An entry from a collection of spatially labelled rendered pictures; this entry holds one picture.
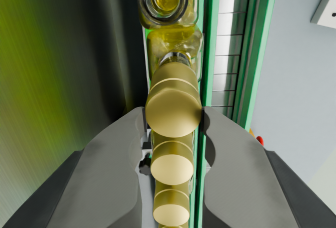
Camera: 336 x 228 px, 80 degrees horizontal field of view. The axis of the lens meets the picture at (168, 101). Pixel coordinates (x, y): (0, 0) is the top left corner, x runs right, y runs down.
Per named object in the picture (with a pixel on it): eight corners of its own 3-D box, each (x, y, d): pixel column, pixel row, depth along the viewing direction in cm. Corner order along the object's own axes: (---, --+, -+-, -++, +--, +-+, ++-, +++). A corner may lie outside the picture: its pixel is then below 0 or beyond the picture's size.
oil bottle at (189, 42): (160, 12, 36) (141, 37, 17) (191, 11, 36) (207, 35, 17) (161, 44, 39) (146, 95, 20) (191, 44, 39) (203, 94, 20)
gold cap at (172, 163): (153, 119, 19) (147, 153, 15) (192, 119, 18) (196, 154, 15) (155, 149, 20) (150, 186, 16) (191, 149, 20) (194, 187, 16)
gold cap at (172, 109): (149, 62, 15) (139, 87, 11) (198, 61, 15) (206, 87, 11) (152, 104, 16) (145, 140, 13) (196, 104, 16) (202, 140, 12)
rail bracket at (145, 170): (129, 120, 48) (114, 162, 36) (158, 120, 48) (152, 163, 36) (131, 134, 50) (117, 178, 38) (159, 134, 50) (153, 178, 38)
